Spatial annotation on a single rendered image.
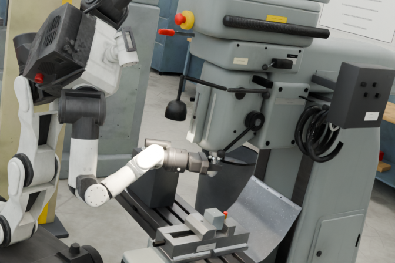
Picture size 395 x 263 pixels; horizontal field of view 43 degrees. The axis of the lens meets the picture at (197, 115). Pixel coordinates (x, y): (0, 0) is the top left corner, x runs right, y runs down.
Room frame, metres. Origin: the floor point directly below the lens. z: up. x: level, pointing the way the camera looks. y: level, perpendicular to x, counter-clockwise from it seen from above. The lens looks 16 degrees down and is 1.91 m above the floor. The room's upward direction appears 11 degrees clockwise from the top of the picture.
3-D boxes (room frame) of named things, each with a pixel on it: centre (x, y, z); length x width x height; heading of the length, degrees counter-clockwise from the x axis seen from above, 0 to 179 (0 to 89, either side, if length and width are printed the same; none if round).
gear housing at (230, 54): (1.80, -0.13, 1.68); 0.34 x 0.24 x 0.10; 126
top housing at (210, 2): (1.78, -0.10, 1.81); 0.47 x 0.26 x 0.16; 126
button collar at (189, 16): (1.63, 0.09, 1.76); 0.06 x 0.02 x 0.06; 36
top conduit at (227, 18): (1.67, -0.21, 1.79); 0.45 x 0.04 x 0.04; 126
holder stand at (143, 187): (2.04, 0.14, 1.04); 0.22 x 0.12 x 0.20; 36
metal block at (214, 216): (1.72, -0.13, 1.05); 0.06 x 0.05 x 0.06; 36
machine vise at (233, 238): (1.70, -0.11, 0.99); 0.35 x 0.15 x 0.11; 126
